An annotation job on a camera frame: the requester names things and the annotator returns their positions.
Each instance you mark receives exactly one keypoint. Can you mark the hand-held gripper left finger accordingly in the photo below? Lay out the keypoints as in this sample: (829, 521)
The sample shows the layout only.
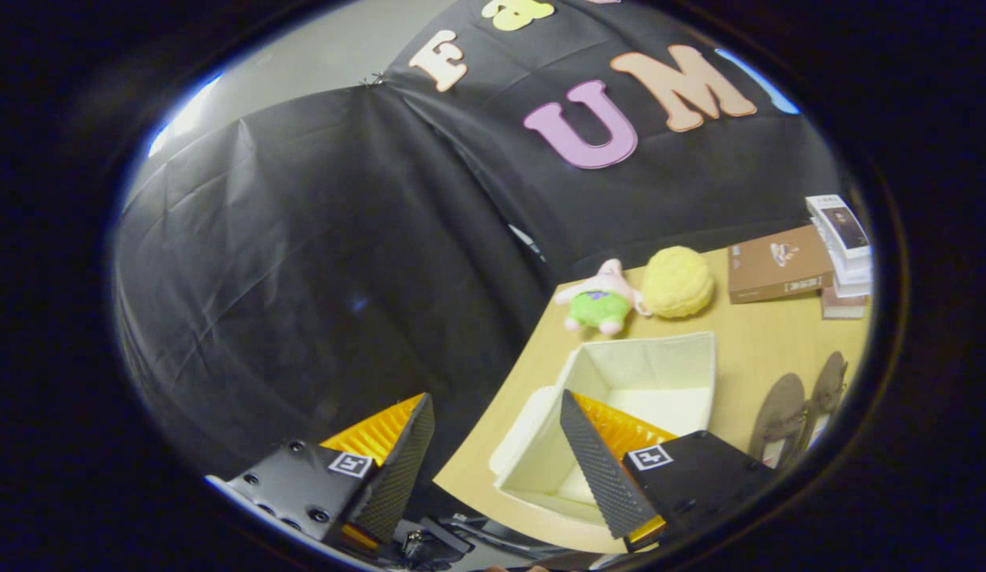
(401, 477)

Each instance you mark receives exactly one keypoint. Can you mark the yellow plush ball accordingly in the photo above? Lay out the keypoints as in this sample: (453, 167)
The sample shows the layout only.
(675, 282)

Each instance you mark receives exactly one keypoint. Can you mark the pinkish brown book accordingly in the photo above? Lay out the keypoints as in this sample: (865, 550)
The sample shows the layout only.
(842, 306)

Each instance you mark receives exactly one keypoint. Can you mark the pink and green plush toy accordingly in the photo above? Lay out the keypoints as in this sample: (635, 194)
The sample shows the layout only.
(600, 310)

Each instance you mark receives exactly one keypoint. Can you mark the white book with portrait cover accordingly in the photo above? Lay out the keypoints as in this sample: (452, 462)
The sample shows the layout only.
(842, 226)

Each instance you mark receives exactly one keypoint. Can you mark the plain white book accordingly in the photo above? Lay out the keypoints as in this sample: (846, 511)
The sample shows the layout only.
(854, 278)

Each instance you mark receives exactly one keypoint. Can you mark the black backdrop cloth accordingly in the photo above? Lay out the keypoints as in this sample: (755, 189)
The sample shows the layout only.
(302, 278)

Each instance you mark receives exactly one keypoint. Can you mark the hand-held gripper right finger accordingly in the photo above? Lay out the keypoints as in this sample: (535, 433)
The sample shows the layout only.
(600, 477)

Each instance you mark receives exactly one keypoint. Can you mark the brown fuzzy shoe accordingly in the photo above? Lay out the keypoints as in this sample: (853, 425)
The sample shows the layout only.
(779, 405)
(828, 389)

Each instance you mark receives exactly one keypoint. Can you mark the beige fabric storage box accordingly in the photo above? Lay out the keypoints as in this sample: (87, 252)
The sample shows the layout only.
(659, 365)

